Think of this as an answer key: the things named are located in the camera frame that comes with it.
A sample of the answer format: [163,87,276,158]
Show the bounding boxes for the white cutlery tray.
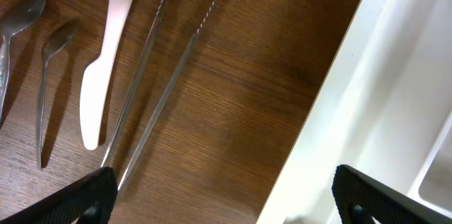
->
[258,0,451,223]

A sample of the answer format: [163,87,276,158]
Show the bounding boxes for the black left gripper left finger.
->
[1,167,118,224]

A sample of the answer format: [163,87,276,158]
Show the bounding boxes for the white plastic knife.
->
[79,0,133,151]

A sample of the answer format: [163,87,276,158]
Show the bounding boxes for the large steel spoon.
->
[1,0,47,121]

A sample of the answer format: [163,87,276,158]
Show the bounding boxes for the steel kitchen tongs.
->
[100,0,225,193]

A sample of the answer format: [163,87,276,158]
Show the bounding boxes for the small steel teaspoon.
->
[35,20,79,170]

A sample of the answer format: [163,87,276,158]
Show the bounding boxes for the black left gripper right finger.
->
[332,165,451,224]

